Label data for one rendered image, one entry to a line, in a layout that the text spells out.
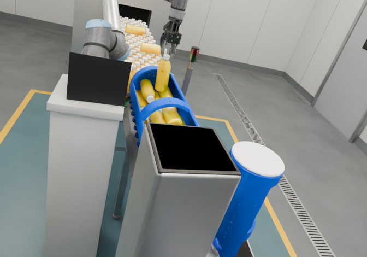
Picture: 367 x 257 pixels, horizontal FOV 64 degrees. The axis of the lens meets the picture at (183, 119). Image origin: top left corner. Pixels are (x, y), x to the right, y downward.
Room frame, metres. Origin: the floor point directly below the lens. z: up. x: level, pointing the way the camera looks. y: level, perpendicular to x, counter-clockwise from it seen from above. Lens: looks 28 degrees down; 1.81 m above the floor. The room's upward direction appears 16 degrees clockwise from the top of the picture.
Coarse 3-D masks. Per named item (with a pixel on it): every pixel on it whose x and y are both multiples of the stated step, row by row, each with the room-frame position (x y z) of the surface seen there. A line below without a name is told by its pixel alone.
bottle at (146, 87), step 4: (144, 80) 1.58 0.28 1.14; (148, 80) 1.59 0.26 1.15; (140, 84) 1.57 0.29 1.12; (144, 84) 1.54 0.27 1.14; (148, 84) 1.53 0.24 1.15; (140, 88) 1.55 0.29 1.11; (144, 88) 1.49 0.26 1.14; (148, 88) 1.49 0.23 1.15; (152, 88) 1.51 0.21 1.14; (144, 92) 1.46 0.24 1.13; (148, 92) 1.45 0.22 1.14; (152, 92) 1.47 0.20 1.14; (144, 96) 1.45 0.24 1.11
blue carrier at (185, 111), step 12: (144, 72) 1.55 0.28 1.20; (156, 72) 1.63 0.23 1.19; (132, 84) 1.52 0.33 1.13; (168, 84) 1.66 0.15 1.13; (132, 96) 1.43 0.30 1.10; (180, 96) 1.55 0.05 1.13; (144, 108) 1.22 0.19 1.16; (156, 108) 1.18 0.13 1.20; (180, 108) 1.51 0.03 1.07; (144, 120) 1.16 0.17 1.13; (192, 120) 1.31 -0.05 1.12
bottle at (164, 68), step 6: (162, 60) 1.53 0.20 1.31; (168, 60) 1.53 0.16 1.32; (162, 66) 1.51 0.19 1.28; (168, 66) 1.52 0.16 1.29; (162, 72) 1.51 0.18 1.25; (168, 72) 1.52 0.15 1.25; (156, 78) 1.53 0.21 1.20; (162, 78) 1.51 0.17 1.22; (168, 78) 1.53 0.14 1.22; (156, 84) 1.52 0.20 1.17; (162, 84) 1.51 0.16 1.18; (162, 90) 1.51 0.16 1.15
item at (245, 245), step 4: (244, 244) 1.54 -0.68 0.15; (248, 244) 1.55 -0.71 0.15; (240, 248) 1.50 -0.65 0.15; (244, 248) 1.51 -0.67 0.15; (248, 248) 1.52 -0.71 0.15; (240, 252) 1.46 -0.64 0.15; (244, 252) 1.47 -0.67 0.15; (248, 252) 1.48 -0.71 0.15; (252, 252) 1.50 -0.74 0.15; (236, 256) 1.42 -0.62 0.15; (240, 256) 1.43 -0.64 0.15; (244, 256) 1.44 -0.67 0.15; (248, 256) 1.45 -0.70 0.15; (252, 256) 1.46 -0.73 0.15
